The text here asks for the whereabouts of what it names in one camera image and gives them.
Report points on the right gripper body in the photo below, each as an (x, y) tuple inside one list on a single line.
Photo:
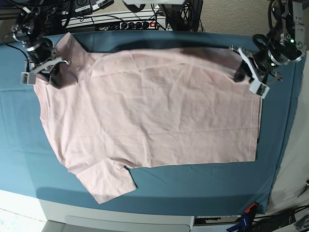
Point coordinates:
[(42, 51)]

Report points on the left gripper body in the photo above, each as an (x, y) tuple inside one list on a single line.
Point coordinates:
[(263, 62)]

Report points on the pink T-shirt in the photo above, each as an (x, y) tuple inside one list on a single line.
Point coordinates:
[(146, 108)]

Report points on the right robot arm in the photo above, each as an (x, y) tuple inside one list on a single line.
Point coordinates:
[(31, 25)]

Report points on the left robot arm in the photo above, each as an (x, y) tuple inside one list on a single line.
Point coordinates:
[(285, 41)]

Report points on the teal table cloth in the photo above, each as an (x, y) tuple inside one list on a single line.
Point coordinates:
[(28, 165)]

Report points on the black power strip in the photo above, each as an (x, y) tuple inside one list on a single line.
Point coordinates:
[(132, 25)]

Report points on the orange blue clamp bottom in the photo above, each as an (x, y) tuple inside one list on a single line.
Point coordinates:
[(246, 219)]

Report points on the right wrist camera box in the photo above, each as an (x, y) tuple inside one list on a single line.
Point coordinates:
[(28, 78)]

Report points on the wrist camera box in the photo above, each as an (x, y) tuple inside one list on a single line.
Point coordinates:
[(28, 78), (259, 89)]

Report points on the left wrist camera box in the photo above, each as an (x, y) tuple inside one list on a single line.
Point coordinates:
[(259, 89)]

